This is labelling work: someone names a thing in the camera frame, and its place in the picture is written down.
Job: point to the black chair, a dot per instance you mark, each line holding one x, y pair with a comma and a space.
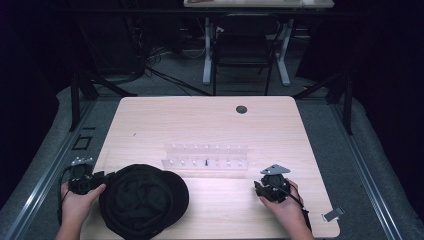
245, 50

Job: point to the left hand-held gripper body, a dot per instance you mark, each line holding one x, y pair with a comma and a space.
81, 181

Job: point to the small silver tag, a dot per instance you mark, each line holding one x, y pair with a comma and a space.
333, 214

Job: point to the dark round table grommet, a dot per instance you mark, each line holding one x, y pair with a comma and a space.
241, 109

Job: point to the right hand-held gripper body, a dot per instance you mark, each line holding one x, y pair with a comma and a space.
275, 185

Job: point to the black hat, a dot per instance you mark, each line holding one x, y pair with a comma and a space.
143, 201

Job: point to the black metal stand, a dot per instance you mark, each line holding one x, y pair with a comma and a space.
80, 96
343, 96

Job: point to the white-legged desk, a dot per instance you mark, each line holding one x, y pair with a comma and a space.
260, 4

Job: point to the person's left hand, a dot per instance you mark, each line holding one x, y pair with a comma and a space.
77, 206

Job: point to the person's right hand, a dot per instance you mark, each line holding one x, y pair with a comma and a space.
286, 213

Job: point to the clear acrylic rack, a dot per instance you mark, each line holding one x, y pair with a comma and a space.
206, 156

